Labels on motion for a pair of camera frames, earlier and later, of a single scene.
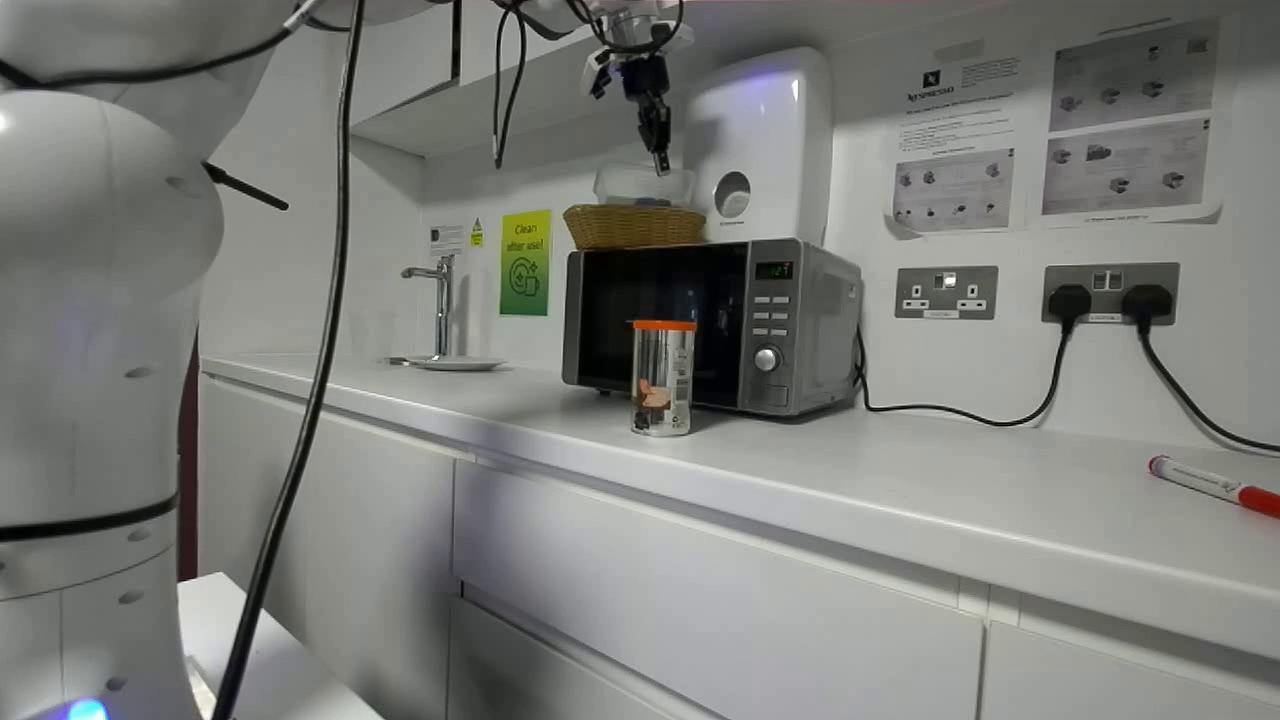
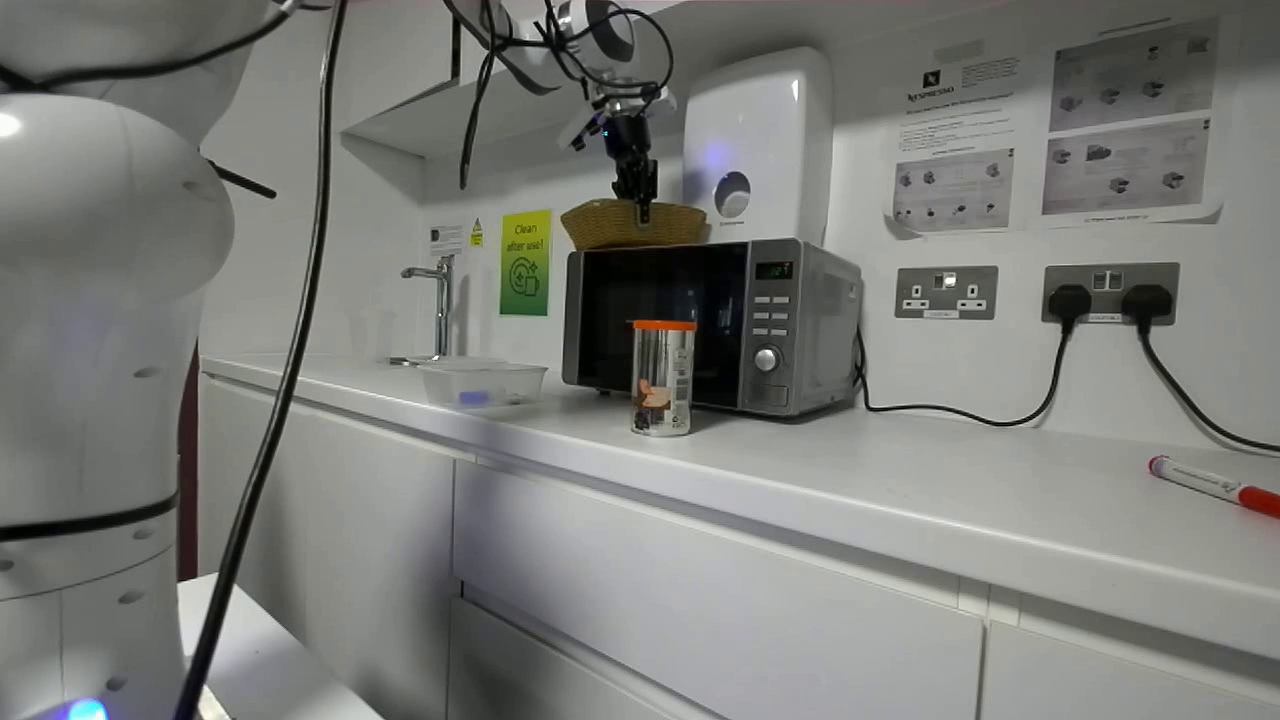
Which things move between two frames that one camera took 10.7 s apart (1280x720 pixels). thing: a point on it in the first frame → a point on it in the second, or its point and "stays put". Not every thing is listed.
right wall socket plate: [1108, 287] stays put
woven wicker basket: [637, 224] stays put
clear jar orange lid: [662, 374] stays put
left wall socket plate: [947, 294] stays put
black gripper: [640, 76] → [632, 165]
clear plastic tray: [645, 181] → [482, 385]
